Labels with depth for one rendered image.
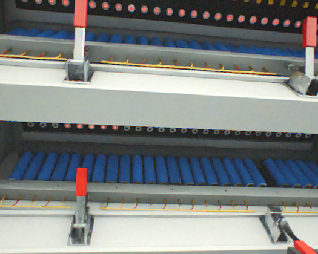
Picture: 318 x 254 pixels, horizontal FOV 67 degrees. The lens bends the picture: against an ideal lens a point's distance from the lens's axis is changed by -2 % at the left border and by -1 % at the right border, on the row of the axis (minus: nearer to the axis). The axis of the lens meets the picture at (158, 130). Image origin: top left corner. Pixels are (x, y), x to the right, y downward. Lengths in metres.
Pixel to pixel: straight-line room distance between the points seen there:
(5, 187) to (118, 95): 0.22
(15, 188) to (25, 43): 0.19
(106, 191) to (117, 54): 0.19
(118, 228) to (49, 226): 0.09
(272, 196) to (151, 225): 0.19
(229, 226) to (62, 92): 0.28
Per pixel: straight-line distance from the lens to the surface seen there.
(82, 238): 0.35
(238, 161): 0.46
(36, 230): 0.37
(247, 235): 0.38
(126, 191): 0.36
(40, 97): 0.28
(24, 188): 0.39
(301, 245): 0.36
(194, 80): 0.31
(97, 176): 0.39
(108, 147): 0.44
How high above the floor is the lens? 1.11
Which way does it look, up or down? 13 degrees down
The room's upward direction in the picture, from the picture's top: 4 degrees clockwise
